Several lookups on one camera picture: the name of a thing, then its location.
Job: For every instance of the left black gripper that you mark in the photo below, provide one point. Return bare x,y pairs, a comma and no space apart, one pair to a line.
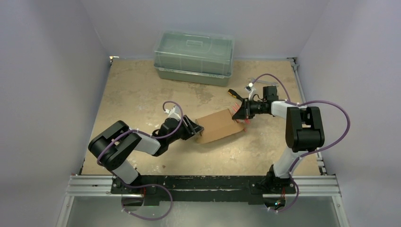
192,128

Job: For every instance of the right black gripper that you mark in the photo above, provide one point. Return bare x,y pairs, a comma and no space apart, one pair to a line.
246,108

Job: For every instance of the brown cardboard box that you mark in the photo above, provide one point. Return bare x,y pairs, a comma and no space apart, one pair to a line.
218,125

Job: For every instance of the red pen with label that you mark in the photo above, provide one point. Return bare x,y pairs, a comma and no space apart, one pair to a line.
246,123

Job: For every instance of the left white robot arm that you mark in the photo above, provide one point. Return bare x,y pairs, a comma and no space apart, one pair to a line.
113,146

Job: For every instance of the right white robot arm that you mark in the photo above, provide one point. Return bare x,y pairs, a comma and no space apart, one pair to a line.
303,133

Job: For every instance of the green plastic storage box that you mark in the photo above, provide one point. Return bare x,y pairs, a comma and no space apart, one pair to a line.
195,57

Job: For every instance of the black yellow screwdriver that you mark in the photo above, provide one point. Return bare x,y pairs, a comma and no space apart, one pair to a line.
235,95

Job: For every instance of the silver wrench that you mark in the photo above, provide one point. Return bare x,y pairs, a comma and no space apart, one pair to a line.
264,82

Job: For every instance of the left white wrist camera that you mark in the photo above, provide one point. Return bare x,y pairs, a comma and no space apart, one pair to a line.
174,112

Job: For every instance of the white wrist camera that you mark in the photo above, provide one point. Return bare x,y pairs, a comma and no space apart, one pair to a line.
250,89
174,112

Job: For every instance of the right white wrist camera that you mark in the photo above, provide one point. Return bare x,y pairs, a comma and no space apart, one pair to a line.
250,89

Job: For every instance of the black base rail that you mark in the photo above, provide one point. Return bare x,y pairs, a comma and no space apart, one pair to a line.
252,189

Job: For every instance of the aluminium frame rail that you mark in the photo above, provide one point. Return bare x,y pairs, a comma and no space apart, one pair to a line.
88,202

